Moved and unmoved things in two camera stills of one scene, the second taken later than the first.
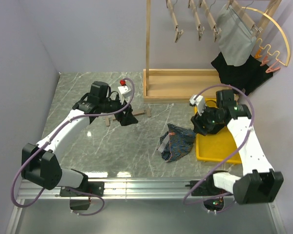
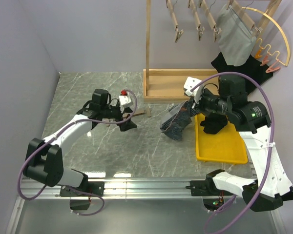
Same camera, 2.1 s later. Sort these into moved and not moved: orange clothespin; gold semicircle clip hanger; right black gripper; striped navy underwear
Moved: right black gripper; striped navy underwear
Not moved: gold semicircle clip hanger; orange clothespin
